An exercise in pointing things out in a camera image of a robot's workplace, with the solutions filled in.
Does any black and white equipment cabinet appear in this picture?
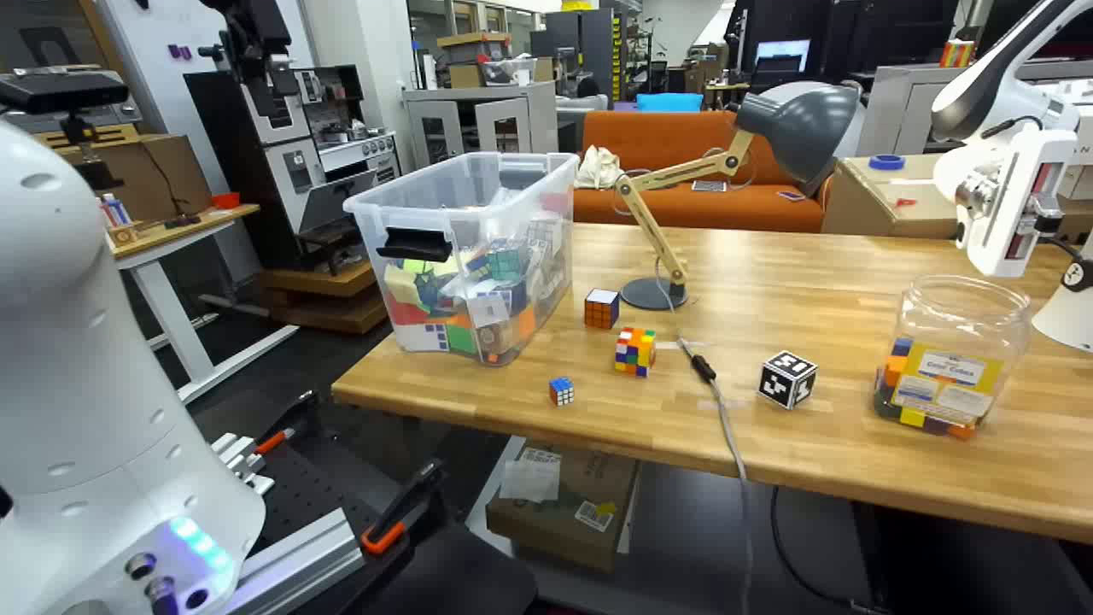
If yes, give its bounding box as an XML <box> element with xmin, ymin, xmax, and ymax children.
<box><xmin>183</xmin><ymin>62</ymin><xmax>404</xmax><ymax>269</ymax></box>

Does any white side table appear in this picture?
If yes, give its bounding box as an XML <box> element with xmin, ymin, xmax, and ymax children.
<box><xmin>107</xmin><ymin>203</ymin><xmax>301</xmax><ymax>403</ymax></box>

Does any black white tag cube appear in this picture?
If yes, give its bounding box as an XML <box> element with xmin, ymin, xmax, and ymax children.
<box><xmin>754</xmin><ymin>349</ymin><xmax>818</xmax><ymax>414</ymax></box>

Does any grey cable with black ferrite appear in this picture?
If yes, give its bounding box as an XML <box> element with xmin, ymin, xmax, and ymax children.
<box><xmin>676</xmin><ymin>335</ymin><xmax>762</xmax><ymax>615</ymax></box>

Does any brown cardboard box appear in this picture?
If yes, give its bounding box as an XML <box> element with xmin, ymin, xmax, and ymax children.
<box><xmin>37</xmin><ymin>133</ymin><xmax>214</xmax><ymax>230</ymax></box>

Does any black camera on stand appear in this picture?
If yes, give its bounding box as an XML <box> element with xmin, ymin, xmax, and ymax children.
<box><xmin>0</xmin><ymin>65</ymin><xmax>133</xmax><ymax>190</ymax></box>

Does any small white bottle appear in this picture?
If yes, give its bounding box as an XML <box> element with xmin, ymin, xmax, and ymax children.
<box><xmin>95</xmin><ymin>187</ymin><xmax>133</xmax><ymax>234</ymax></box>

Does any clear plastic storage box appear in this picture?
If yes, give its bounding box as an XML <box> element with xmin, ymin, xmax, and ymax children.
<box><xmin>337</xmin><ymin>149</ymin><xmax>583</xmax><ymax>368</ymax></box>

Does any flat cardboard box with labels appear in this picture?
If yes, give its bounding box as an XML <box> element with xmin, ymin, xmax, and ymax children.
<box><xmin>483</xmin><ymin>439</ymin><xmax>642</xmax><ymax>573</ymax></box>

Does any orange and white Rubik's cube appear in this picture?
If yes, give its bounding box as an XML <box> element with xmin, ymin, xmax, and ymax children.
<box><xmin>579</xmin><ymin>286</ymin><xmax>625</xmax><ymax>335</ymax></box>

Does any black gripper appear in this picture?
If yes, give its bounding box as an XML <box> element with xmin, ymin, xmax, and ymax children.
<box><xmin>202</xmin><ymin>0</ymin><xmax>297</xmax><ymax>91</ymax></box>

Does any dark computer monitor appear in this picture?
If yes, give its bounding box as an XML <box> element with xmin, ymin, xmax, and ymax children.
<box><xmin>751</xmin><ymin>39</ymin><xmax>813</xmax><ymax>78</ymax></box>

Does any tan box with red marks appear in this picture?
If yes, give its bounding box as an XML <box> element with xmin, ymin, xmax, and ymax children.
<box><xmin>818</xmin><ymin>149</ymin><xmax>967</xmax><ymax>238</ymax></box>

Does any multicolour scrambled Rubik's cube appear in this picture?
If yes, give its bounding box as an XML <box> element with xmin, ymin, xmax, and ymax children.
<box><xmin>611</xmin><ymin>325</ymin><xmax>663</xmax><ymax>380</ymax></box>

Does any grey cabinet with glass doors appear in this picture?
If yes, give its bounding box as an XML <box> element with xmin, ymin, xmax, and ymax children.
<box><xmin>399</xmin><ymin>78</ymin><xmax>560</xmax><ymax>170</ymax></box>

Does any low wooden shelf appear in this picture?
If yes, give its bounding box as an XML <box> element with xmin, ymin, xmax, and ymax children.
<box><xmin>255</xmin><ymin>260</ymin><xmax>388</xmax><ymax>337</ymax></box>

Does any white articulated stand device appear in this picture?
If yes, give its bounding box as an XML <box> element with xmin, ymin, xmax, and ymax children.
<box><xmin>924</xmin><ymin>0</ymin><xmax>1093</xmax><ymax>354</ymax></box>

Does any aluminium extrusion rail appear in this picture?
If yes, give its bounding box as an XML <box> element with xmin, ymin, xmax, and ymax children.
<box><xmin>207</xmin><ymin>505</ymin><xmax>371</xmax><ymax>615</ymax></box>

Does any wooden desk lamp grey shade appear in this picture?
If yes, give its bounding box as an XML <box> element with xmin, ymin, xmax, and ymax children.
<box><xmin>575</xmin><ymin>78</ymin><xmax>864</xmax><ymax>313</ymax></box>

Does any orange sofa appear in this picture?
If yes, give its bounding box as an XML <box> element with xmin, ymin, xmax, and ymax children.
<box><xmin>571</xmin><ymin>106</ymin><xmax>830</xmax><ymax>237</ymax></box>

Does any clear plastic jar with cubes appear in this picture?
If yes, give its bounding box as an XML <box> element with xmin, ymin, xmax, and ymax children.
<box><xmin>872</xmin><ymin>269</ymin><xmax>1035</xmax><ymax>443</ymax></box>

